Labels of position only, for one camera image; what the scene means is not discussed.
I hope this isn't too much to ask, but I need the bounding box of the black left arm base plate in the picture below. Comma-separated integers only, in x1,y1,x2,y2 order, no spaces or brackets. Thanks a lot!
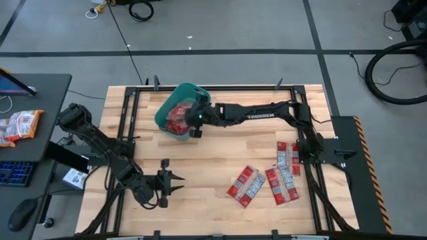
87,139,135,167

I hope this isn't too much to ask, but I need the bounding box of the black platform with hazard stripe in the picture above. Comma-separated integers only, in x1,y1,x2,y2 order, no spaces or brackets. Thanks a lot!
332,115,393,234

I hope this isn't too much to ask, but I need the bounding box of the computer monitor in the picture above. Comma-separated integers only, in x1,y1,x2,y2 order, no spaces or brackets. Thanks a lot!
0,66,37,97

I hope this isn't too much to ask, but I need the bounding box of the thin black floor cable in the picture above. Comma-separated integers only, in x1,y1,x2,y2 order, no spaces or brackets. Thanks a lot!
349,51,424,87

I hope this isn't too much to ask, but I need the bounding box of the black box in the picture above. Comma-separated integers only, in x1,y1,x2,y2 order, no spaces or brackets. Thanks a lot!
45,141,90,173

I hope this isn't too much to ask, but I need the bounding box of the black aluminium table frame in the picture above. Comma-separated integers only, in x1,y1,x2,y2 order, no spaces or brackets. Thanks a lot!
79,85,358,240

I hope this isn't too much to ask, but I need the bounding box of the long black floor cable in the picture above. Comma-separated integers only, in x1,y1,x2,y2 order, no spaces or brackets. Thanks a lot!
105,0,145,86

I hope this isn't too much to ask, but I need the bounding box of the thick black hose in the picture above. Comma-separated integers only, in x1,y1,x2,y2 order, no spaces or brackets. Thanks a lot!
364,39,427,106

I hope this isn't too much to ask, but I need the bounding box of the black backlit keyboard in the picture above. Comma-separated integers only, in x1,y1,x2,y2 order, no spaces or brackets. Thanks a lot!
0,161,36,187

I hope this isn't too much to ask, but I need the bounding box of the coiled black cable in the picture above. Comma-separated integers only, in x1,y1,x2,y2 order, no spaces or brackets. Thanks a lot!
128,0,155,23

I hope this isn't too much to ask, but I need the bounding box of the black computer mouse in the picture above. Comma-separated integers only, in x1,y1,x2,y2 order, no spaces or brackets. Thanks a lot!
7,198,38,232

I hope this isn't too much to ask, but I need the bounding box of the orange snack bag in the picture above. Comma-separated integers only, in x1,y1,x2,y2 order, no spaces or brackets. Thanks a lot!
5,109,44,143
0,118,17,148

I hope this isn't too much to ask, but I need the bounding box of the black desk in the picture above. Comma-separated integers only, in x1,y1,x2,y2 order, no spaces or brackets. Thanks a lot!
0,73,73,240

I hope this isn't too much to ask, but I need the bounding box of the teal plastic basket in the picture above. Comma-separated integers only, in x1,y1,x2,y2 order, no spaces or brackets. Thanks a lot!
153,82,212,141

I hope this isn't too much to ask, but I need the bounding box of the white desk cable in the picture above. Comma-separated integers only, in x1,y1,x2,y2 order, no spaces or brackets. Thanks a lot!
0,95,13,114

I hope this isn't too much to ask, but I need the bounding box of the black equipment case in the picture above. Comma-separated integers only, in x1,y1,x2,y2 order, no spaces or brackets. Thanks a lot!
390,0,427,41

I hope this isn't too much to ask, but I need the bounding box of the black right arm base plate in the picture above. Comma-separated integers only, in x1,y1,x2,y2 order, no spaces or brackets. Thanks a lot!
298,138,357,165

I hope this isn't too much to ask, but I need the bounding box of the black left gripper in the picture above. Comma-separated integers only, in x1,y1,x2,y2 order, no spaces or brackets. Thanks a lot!
133,159,185,208

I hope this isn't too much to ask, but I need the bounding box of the white printed booklet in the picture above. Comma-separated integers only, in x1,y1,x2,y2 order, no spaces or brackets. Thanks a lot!
62,167,88,191

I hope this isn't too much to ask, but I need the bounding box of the white cable with yellow plug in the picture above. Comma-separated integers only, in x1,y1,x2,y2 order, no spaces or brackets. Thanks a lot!
85,0,116,20

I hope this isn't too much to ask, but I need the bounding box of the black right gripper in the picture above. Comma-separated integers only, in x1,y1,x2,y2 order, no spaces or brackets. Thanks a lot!
185,95,218,138

